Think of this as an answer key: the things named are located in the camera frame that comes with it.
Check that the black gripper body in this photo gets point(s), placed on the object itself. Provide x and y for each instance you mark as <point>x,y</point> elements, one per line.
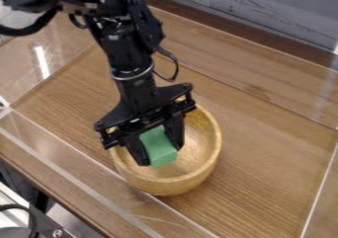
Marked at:
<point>146,107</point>

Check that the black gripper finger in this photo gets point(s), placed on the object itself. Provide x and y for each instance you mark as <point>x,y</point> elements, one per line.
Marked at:
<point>138,151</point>
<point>175,131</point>

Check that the green rectangular block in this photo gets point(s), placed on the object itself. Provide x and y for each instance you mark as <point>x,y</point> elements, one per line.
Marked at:
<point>159,148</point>

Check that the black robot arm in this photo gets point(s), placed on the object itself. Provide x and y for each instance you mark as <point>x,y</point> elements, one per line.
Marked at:
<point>122,24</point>

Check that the brown wooden bowl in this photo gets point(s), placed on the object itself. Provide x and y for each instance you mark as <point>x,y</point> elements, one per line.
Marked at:
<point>181,176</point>

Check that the clear acrylic tray wall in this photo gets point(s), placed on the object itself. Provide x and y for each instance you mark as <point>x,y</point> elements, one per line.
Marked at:
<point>269,87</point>

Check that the black metal mount plate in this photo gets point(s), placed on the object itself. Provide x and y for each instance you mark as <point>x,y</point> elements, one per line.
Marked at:
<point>48,228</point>

